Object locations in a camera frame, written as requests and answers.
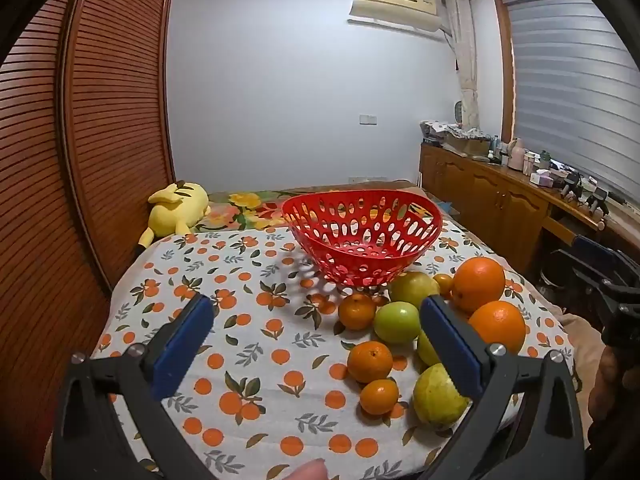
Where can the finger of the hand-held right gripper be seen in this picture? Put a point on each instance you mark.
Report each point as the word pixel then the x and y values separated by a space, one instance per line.
pixel 585 272
pixel 595 246

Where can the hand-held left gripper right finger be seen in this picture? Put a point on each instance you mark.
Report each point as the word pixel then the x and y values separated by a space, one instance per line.
pixel 450 345

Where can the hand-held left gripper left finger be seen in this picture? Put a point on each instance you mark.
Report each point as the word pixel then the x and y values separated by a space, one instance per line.
pixel 185 345

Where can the large orange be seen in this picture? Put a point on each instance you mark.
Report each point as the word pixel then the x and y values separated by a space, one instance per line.
pixel 479 285
pixel 497 327

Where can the yellow-green pear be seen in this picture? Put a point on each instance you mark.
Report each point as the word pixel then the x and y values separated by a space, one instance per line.
pixel 414 287
pixel 437 402
pixel 426 351

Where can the red perforated plastic basket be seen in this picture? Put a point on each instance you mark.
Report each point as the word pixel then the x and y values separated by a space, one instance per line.
pixel 350 260

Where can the person's right hand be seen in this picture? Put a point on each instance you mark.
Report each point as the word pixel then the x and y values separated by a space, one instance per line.
pixel 607 385

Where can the person's left hand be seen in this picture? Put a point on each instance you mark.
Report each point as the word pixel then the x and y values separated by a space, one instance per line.
pixel 310 471

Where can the green apple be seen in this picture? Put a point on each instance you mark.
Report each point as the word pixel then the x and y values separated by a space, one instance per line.
pixel 396 321

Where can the tiny tangerine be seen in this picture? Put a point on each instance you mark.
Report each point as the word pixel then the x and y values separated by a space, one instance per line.
pixel 443 284

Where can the orange print tablecloth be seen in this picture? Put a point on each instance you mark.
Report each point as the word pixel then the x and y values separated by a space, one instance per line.
pixel 260 320

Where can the small tangerine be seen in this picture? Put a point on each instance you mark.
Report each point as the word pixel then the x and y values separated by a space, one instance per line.
pixel 379 396
pixel 370 361
pixel 356 311

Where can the pink box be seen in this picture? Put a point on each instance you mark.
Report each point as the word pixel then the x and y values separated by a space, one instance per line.
pixel 541 178

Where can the wooden cabinet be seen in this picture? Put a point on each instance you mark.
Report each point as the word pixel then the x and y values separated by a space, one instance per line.
pixel 500 200

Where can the pink thermos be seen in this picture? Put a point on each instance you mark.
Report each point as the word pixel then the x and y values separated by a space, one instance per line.
pixel 516 154

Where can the blue cloth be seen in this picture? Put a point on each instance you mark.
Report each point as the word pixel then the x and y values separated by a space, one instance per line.
pixel 445 207

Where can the yellow plush toy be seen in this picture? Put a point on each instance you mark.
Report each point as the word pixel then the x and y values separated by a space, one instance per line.
pixel 175 207

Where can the cardboard box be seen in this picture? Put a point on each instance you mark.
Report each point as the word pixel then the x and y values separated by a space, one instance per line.
pixel 470 147

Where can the grey window blind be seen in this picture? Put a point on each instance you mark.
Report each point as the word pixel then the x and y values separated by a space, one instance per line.
pixel 565 85

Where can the small grey fan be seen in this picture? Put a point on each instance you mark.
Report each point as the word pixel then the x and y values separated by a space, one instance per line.
pixel 458 112

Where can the patterned cloth pile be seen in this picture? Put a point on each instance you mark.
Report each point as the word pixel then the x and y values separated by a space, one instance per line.
pixel 440 127

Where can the brown louvered wardrobe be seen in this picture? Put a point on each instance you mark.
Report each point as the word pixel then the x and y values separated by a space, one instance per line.
pixel 100 135

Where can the cream curtain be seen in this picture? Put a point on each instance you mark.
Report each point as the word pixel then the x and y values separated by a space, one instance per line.
pixel 465 60

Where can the white wall switch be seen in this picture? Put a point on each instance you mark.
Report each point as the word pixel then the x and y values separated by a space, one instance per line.
pixel 368 119

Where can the wall air conditioner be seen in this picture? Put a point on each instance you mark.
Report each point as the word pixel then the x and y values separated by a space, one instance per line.
pixel 390 5

